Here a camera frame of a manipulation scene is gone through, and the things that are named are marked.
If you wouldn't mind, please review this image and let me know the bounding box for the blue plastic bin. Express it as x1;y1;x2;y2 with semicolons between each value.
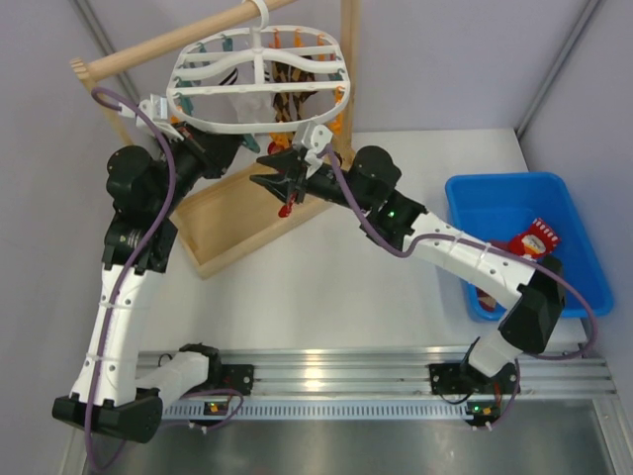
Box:
445;172;613;317

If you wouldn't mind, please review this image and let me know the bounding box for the white sock on hanger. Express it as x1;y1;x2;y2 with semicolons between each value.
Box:
220;64;275;124

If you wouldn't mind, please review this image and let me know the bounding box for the brown striped sock pile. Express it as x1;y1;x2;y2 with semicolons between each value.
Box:
476;239;507;312

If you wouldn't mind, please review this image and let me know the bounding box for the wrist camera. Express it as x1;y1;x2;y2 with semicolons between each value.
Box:
119;94;184;142
292;122;333;168

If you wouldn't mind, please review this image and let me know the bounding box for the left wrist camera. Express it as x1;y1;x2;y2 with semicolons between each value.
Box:
119;94;184;142

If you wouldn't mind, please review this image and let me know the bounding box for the aluminium mounting rail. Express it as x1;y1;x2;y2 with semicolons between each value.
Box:
164;347;616;425

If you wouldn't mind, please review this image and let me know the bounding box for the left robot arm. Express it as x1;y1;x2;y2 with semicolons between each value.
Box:
52;123;241;443

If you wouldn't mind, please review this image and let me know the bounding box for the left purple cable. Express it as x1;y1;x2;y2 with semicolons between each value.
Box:
81;87;243;471

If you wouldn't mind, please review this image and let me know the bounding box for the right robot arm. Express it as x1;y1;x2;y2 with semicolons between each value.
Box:
250;145;565;401

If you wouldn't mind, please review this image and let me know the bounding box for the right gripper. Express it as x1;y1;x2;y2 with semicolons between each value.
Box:
251;147;375;215

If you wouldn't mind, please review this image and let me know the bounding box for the brown argyle sock on hanger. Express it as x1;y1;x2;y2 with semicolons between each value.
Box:
272;61;316;123

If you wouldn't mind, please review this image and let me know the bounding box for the wooden drying rack stand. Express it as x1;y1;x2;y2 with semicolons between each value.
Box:
70;4;329;279

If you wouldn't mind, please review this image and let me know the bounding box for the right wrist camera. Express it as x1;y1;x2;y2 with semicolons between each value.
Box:
292;122;333;168

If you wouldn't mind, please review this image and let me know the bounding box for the white plastic sock hanger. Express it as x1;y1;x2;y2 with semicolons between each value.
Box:
163;2;351;152

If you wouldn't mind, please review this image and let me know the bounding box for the red christmas sock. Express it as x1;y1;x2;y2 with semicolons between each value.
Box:
278;191;299;219
507;218;561;260

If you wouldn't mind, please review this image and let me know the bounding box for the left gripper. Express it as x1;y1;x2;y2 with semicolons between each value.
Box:
149;120;244;218

